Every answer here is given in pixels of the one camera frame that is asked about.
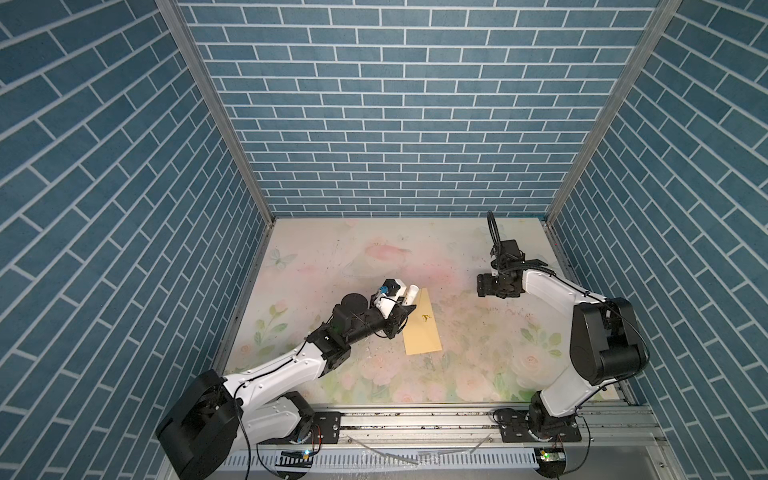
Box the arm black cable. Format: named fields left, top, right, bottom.
left=230, top=299, right=415, bottom=480
left=485, top=210, right=652, bottom=475

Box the right corner aluminium post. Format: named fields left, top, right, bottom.
left=544, top=0, right=682, bottom=229

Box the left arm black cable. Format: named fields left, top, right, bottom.
left=230, top=299, right=415, bottom=480

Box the left corner aluminium post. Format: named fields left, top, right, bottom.
left=156, top=0, right=275, bottom=229

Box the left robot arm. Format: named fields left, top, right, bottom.
left=155, top=279, right=419, bottom=479

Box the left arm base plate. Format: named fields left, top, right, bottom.
left=297, top=411, right=342, bottom=445

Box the white slotted cable duct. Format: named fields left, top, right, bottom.
left=219, top=448, right=539, bottom=474

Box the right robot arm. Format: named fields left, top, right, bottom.
left=477, top=238, right=649, bottom=441

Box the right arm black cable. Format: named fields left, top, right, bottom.
left=485, top=210, right=652, bottom=475

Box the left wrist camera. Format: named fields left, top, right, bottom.
left=371, top=279, right=406, bottom=319

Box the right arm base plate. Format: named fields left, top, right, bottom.
left=491, top=408, right=582, bottom=443

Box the yellow envelope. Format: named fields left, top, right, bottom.
left=402, top=288, right=442, bottom=356

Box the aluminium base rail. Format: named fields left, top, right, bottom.
left=227, top=404, right=661, bottom=451

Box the corner aluminium post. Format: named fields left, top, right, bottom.
left=156, top=0, right=275, bottom=229
left=544, top=0, right=682, bottom=229

